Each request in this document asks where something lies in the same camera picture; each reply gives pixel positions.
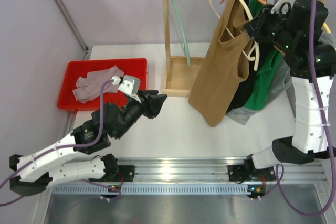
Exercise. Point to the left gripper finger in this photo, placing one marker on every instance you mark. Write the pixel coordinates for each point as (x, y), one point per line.
(148, 95)
(154, 104)

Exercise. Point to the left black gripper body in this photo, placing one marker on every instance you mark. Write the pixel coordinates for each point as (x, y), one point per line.
(148, 103)

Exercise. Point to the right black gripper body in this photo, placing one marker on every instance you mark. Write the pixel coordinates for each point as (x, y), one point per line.
(273, 29)

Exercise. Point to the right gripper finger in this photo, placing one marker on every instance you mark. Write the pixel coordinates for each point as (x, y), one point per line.
(253, 29)
(265, 14)

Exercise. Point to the cream hanger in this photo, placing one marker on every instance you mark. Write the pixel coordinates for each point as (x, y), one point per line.
(254, 53)

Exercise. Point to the tan tank top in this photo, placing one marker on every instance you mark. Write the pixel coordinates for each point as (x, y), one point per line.
(225, 66)

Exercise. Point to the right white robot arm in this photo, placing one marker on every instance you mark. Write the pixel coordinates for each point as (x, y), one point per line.
(296, 33)

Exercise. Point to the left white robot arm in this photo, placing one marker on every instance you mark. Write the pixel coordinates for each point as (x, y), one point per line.
(67, 159)

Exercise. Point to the black tank top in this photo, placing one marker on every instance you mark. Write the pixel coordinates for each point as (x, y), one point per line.
(245, 89)

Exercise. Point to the orange hanger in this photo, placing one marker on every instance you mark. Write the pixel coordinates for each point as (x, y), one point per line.
(264, 3)

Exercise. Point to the green tank top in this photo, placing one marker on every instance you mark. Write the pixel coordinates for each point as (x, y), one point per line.
(269, 60)

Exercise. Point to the yellow hanger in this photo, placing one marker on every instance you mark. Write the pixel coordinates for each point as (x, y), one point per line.
(327, 29)

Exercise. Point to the mint green hanger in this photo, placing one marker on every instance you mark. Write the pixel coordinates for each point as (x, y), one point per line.
(180, 32)

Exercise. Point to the grey tank top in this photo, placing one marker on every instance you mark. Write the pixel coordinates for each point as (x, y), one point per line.
(280, 84)

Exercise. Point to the wooden clothes rack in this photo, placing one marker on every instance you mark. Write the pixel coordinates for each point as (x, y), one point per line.
(178, 76)

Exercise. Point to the pale pink garment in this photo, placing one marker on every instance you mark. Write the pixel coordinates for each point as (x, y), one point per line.
(88, 88)

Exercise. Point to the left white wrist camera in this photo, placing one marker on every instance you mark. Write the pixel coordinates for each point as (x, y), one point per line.
(127, 84)

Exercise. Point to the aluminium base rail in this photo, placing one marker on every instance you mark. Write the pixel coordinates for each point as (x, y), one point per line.
(176, 177)

